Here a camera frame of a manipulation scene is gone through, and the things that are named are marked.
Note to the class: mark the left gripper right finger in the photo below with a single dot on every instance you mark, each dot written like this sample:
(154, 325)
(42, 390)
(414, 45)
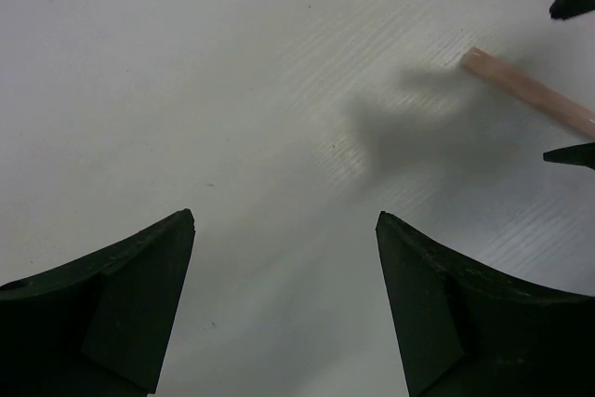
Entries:
(466, 329)

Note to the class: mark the pink stick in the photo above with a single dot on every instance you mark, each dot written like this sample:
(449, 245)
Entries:
(527, 89)

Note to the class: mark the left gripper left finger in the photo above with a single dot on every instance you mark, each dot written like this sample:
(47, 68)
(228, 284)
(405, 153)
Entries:
(98, 325)

